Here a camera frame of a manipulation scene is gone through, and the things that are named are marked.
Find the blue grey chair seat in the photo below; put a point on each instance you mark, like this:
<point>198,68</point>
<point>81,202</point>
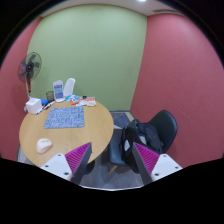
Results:
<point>113,148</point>

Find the blue white standing card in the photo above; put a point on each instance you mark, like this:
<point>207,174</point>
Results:
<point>58,91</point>

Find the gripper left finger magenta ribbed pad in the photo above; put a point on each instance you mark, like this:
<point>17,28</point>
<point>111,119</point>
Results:
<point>70,166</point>

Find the black standing fan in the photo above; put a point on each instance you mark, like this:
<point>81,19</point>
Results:
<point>29,68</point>

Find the colourful snack packets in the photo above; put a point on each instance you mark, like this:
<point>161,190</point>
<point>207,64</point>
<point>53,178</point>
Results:
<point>81,101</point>

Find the dark mesh pen cup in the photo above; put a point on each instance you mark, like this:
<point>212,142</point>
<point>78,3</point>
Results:
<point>50,96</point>

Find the round wooden table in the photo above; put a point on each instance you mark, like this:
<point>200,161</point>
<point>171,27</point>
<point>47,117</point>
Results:
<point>98,129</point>

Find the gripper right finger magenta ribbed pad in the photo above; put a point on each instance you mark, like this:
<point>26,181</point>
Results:
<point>153,166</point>

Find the black plastic chair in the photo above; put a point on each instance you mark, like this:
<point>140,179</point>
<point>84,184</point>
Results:
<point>166,127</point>

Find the blue patterned mouse pad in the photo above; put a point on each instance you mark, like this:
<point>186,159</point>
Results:
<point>69,117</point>

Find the white tissue box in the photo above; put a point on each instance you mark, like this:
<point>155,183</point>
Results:
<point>33,105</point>

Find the black backpack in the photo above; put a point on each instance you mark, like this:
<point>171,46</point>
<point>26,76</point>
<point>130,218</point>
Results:
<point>142,133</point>

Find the white computer mouse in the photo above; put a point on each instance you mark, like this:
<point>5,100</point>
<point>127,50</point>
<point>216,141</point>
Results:
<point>43,145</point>

